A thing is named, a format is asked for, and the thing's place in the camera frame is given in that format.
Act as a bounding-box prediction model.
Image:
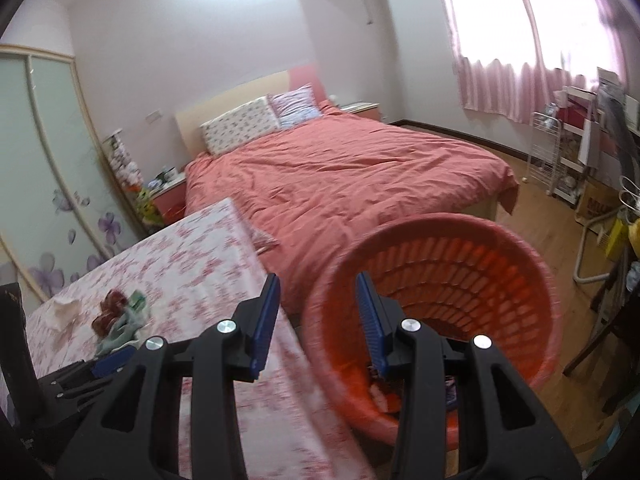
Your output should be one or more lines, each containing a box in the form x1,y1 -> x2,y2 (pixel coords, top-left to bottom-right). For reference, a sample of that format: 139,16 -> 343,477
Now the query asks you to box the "white wire rack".
527,110 -> 566,196

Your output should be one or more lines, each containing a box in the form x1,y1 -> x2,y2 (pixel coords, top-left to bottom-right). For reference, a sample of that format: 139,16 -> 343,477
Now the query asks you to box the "red plastic basket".
301,212 -> 565,453

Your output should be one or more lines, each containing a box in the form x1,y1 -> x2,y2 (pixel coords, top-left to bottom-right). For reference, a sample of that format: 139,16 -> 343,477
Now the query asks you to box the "white wire rack shelf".
555,85 -> 626,201

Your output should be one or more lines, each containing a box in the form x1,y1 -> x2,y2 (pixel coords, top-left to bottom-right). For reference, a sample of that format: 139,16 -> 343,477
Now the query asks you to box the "wardrobe with purple flowers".
0,45 -> 146,306

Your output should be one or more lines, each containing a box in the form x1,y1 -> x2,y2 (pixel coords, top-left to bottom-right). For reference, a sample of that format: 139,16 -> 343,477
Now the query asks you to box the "bed with coral duvet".
182,105 -> 521,311

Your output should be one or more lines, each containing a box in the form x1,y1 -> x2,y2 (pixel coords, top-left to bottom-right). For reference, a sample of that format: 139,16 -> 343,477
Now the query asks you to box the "cardboard box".
575,180 -> 621,226

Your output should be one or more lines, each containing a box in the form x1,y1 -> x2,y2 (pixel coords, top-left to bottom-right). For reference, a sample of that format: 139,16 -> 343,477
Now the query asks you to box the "clear tube of plush toys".
102,129 -> 163,226

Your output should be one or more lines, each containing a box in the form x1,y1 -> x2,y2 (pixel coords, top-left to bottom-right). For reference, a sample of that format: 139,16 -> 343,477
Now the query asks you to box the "pink curtain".
430,0 -> 631,126

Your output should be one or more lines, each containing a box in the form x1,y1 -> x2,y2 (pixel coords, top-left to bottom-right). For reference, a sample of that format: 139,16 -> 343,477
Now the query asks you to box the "striped pillow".
267,85 -> 323,128

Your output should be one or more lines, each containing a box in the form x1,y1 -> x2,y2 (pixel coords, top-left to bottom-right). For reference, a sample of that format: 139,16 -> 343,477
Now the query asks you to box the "beige headboard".
174,62 -> 328,156

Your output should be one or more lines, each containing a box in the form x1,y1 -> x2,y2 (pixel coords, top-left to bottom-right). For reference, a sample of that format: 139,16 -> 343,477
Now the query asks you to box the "white metal tube frame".
572,205 -> 626,286

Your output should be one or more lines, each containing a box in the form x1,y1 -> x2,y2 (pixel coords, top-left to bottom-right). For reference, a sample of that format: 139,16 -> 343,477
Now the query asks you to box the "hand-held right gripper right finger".
355,271 -> 583,480

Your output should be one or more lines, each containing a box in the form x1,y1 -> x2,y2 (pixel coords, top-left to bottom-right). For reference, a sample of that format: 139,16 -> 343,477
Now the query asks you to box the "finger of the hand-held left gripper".
35,344 -> 140,428

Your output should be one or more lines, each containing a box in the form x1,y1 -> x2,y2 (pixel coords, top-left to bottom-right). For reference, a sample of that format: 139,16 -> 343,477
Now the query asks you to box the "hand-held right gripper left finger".
55,273 -> 281,480

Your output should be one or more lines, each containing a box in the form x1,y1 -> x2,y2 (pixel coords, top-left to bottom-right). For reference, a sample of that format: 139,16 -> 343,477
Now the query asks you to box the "brown plaid scrunchie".
92,289 -> 128,336

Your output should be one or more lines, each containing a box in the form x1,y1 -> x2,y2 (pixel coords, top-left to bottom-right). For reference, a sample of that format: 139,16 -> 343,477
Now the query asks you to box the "white floral pillow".
200,96 -> 282,157

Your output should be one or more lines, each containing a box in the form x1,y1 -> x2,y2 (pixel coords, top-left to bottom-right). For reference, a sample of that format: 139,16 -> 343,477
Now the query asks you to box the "pink nightstand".
337,101 -> 383,122
150,172 -> 188,226

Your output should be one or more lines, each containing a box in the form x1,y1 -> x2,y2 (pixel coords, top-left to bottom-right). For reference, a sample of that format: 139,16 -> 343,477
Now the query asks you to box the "dark wooden chair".
562,245 -> 640,411

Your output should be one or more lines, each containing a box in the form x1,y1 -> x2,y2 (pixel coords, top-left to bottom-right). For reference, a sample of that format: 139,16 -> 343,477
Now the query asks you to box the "crumpled white tissue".
50,297 -> 81,331

